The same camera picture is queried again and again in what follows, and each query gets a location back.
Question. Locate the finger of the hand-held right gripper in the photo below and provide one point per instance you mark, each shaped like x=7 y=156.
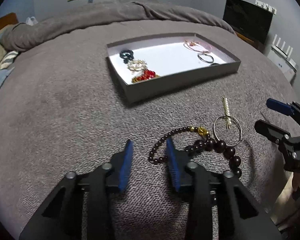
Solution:
x=277 y=105
x=267 y=128

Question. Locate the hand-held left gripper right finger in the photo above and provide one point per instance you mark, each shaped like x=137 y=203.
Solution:
x=172 y=162

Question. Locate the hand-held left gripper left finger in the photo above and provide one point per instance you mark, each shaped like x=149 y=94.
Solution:
x=126 y=165

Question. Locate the gold pearl hairpin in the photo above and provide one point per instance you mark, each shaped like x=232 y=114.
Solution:
x=225 y=107

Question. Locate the large silver hoop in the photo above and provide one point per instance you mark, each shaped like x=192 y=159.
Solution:
x=214 y=128

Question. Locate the red bead gold earrings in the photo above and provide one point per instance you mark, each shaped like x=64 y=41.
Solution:
x=147 y=74

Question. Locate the pink hair clip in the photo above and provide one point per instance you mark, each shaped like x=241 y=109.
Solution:
x=192 y=43

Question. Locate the grey cardboard box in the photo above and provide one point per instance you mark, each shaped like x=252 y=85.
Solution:
x=170 y=52

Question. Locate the person's right hand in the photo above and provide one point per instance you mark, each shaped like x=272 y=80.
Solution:
x=297 y=181

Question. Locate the cream fluffy cloth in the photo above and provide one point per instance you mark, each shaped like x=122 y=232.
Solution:
x=285 y=202

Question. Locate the wooden stand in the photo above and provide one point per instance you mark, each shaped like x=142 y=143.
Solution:
x=247 y=38

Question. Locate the grey blanket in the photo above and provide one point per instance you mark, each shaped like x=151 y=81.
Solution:
x=65 y=110

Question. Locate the black monitor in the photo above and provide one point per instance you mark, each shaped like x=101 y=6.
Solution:
x=247 y=17

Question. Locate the striped pillow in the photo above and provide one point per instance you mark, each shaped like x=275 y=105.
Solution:
x=7 y=60

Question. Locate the white plastic bag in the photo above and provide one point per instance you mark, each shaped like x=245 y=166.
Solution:
x=32 y=21

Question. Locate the wooden headboard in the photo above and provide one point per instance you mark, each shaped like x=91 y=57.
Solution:
x=2 y=22

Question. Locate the white wall hook rail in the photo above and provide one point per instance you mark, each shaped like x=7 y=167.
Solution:
x=265 y=6

